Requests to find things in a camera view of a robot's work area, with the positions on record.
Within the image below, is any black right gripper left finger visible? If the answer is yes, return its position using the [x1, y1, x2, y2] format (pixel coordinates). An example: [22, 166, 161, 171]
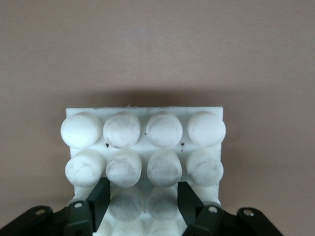
[0, 177, 111, 236]

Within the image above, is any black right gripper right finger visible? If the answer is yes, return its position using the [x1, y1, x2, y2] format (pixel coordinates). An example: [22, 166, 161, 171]
[178, 181, 284, 236]

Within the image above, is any white studded base plate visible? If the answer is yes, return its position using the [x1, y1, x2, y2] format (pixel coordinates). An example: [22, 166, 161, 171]
[60, 105, 227, 236]

